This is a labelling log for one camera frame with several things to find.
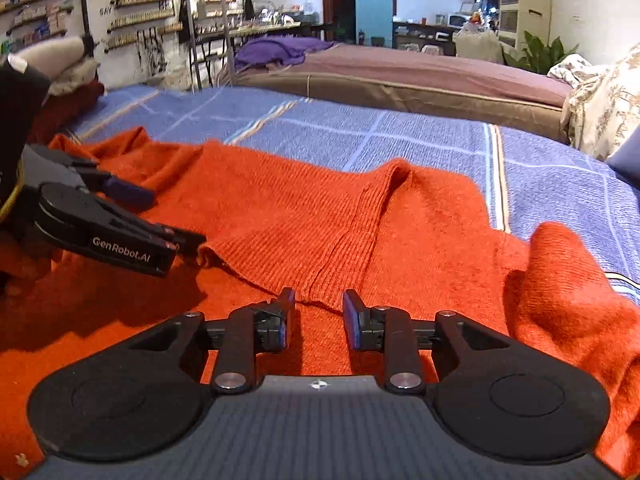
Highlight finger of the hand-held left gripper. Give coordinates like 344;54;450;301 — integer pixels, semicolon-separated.
70;157;153;212
107;207;207;261

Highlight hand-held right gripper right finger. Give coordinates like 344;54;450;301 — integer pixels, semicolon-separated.
342;289;511;394

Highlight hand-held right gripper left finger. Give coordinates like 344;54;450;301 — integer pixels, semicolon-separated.
127;287;296;394

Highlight orange knit sweater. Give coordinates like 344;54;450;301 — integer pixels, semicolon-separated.
0;127;640;480

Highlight dark red folded garment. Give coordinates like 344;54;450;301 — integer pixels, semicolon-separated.
30;80;106;141

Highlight cream dotted folded garment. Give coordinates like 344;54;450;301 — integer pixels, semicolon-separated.
47;57;101;96

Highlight blue plaid bedsheet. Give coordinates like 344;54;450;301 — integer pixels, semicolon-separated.
65;82;640;306

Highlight purple cloth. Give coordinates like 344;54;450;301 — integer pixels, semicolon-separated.
235;35;336;71

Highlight brown massage bed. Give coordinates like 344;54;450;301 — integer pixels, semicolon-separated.
232;42;573;143

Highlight dark kitchen counter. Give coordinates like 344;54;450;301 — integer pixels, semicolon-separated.
392;10;481;53

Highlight green potted plant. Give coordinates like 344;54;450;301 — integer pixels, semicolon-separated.
505;30;578;76

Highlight floral cream blanket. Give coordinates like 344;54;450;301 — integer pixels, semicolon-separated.
547;42;640;161

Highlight cream drawer cabinet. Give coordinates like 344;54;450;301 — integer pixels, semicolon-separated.
497;0;553;51

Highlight wall shelves with small bottles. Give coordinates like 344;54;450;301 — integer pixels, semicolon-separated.
0;0;251;56

